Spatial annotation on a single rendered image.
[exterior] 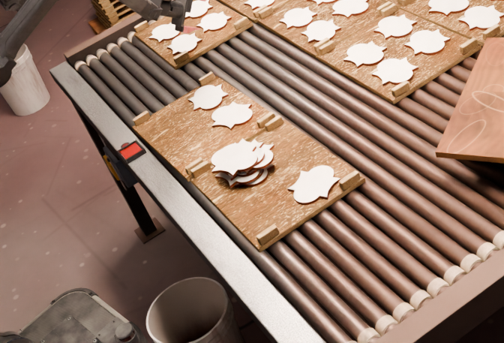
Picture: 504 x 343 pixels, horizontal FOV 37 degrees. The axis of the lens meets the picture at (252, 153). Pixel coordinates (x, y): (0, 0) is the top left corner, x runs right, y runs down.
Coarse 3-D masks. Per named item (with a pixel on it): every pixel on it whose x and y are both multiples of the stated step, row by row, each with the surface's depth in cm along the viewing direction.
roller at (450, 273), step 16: (192, 64) 283; (352, 192) 204; (368, 208) 197; (384, 224) 192; (400, 224) 190; (400, 240) 187; (416, 240) 184; (416, 256) 183; (432, 256) 179; (448, 272) 174; (464, 272) 173
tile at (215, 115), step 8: (232, 104) 248; (240, 104) 247; (248, 104) 246; (216, 112) 248; (224, 112) 246; (232, 112) 245; (240, 112) 244; (248, 112) 242; (216, 120) 244; (224, 120) 243; (232, 120) 241; (240, 120) 240; (248, 120) 240; (232, 128) 240
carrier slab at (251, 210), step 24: (264, 144) 229; (288, 144) 225; (312, 144) 222; (288, 168) 217; (312, 168) 213; (336, 168) 210; (216, 192) 218; (240, 192) 215; (264, 192) 212; (288, 192) 209; (336, 192) 203; (240, 216) 207; (264, 216) 204; (288, 216) 201; (312, 216) 200
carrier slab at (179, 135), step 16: (192, 96) 262; (240, 96) 253; (160, 112) 260; (176, 112) 257; (192, 112) 254; (208, 112) 251; (256, 112) 243; (144, 128) 255; (160, 128) 252; (176, 128) 249; (192, 128) 246; (208, 128) 244; (224, 128) 241; (240, 128) 239; (256, 128) 236; (160, 144) 245; (176, 144) 242; (192, 144) 240; (208, 144) 237; (224, 144) 235; (176, 160) 236; (192, 160) 233; (208, 160) 231; (192, 176) 228
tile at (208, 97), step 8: (200, 88) 262; (208, 88) 261; (216, 88) 259; (200, 96) 258; (208, 96) 257; (216, 96) 255; (224, 96) 254; (200, 104) 254; (208, 104) 253; (216, 104) 251
